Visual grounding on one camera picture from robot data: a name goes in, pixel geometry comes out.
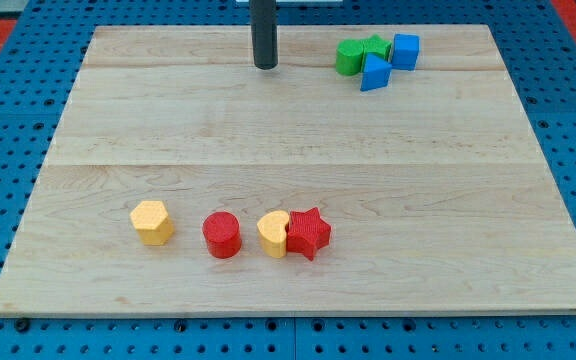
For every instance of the red circle block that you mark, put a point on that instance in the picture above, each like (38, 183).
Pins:
(221, 232)

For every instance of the green circle block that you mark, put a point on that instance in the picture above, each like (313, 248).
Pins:
(349, 57)

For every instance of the yellow hexagon block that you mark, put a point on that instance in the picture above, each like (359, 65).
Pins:
(151, 221)

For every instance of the yellow heart block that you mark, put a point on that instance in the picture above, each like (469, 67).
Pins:
(272, 233)

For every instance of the red star block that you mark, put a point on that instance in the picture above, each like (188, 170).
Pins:
(307, 233)

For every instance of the wooden board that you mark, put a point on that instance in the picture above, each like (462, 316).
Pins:
(439, 197)

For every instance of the blue triangle block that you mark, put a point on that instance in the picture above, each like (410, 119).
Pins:
(376, 73)

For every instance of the green star block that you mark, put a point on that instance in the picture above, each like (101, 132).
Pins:
(377, 46)

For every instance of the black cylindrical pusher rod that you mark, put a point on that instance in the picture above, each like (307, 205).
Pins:
(263, 22)

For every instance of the blue cube block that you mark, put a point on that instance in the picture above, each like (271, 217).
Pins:
(406, 48)

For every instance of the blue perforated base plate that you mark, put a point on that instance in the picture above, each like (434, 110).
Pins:
(38, 64)

